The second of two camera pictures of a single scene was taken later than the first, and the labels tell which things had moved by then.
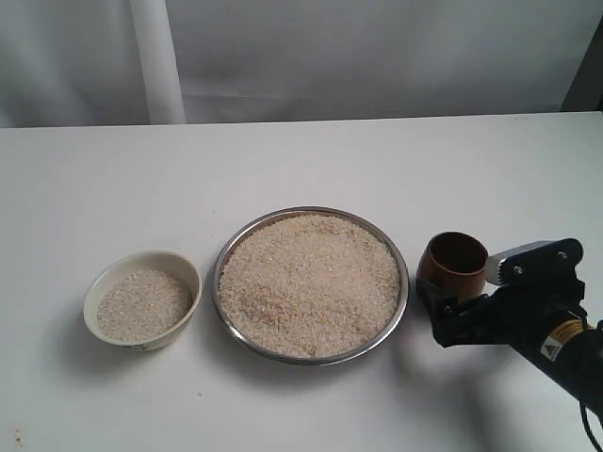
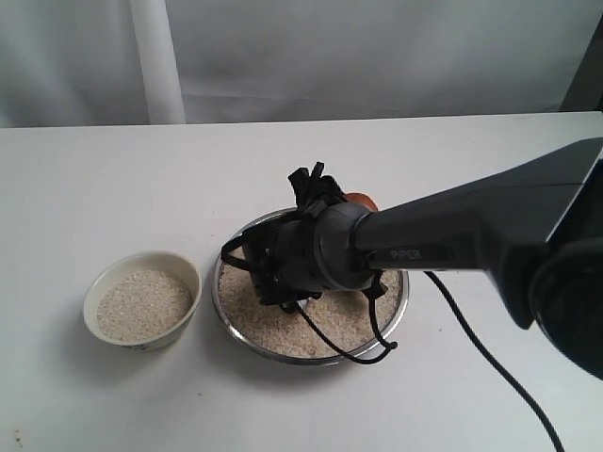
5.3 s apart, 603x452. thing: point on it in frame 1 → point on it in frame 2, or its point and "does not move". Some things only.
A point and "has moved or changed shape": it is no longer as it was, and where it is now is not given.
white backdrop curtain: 68,63 does not move
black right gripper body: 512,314 → 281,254
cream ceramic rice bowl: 143,300 does not move
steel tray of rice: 310,285 does not move
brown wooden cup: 455,263 has moved or changed shape
